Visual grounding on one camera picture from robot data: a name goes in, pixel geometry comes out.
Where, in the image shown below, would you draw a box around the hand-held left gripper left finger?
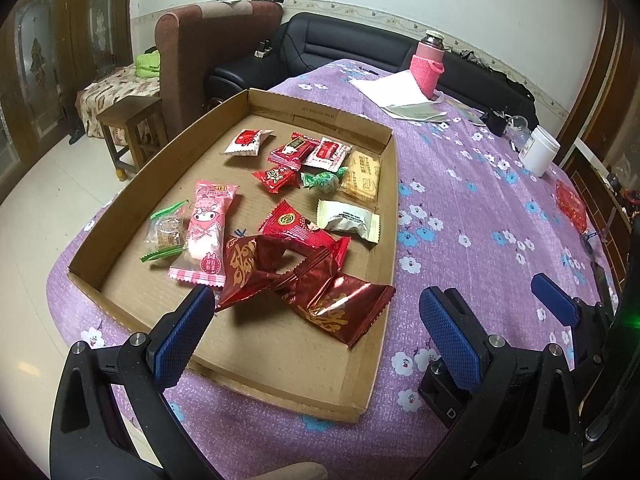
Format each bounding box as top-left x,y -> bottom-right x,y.
50,285 -> 221,480

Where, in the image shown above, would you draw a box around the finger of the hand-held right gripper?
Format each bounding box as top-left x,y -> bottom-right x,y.
418,360 -> 473,423
531,273 -> 616,361

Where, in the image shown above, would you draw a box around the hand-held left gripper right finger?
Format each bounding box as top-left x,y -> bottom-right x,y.
419,287 -> 583,480

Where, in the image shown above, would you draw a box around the shallow cardboard box tray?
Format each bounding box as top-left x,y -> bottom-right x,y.
66,88 -> 401,423

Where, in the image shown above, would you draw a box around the dark red foil snack packet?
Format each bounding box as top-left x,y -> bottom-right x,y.
215,234 -> 321,313
277,255 -> 397,350

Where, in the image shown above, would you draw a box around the clear green-edged cake packet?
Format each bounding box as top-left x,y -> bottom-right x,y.
140,200 -> 188,263

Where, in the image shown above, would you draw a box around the pink cartoon snack packet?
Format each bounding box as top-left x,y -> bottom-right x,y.
167,180 -> 240,288

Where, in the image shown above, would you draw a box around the red packet with face print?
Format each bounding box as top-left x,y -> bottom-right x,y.
257,199 -> 351,271

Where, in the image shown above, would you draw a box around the white silver snack packet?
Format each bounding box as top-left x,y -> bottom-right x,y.
316,199 -> 381,245

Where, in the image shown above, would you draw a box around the small red candy packet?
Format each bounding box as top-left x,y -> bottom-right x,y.
251,166 -> 301,195

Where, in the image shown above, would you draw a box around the beige biscuit packet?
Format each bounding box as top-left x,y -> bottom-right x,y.
340,149 -> 382,206

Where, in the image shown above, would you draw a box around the white red candy packet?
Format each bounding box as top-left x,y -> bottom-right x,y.
223,129 -> 275,157

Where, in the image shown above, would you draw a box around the green candy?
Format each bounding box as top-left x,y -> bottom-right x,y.
299,166 -> 348,195

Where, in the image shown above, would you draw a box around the red rectangular snack packet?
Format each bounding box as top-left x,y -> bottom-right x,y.
267,132 -> 316,170

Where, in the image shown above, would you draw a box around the red plastic bag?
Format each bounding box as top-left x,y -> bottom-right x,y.
556,180 -> 588,233

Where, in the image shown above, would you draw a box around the wooden sideboard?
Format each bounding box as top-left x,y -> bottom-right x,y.
567,152 -> 640,306

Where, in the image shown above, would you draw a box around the white plastic jar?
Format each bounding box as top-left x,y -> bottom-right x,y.
517,126 -> 562,177

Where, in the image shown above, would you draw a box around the black key bunch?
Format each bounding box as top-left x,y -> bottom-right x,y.
482,109 -> 531,139

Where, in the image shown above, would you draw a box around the grey green envelope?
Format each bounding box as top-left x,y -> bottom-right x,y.
387,102 -> 451,124

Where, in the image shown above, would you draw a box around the wooden door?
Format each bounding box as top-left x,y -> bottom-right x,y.
555,0 -> 640,171

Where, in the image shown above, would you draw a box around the brown patterned cloth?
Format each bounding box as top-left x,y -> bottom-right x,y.
76,64 -> 162,137

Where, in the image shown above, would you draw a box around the white paper sheets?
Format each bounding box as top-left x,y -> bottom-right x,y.
348,71 -> 446,111

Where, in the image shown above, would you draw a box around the pink sleeved bottle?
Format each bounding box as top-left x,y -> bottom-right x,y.
410,30 -> 447,101

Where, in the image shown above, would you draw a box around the green cloth bundle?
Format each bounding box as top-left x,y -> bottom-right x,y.
135,50 -> 162,81

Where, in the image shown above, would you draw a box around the brown armchair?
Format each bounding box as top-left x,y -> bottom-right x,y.
154,0 -> 285,126

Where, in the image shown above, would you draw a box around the wooden glass-door cabinet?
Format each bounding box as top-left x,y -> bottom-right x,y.
0,0 -> 132,171

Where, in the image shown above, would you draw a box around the black leather sofa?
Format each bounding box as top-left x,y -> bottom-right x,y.
207,12 -> 538,131

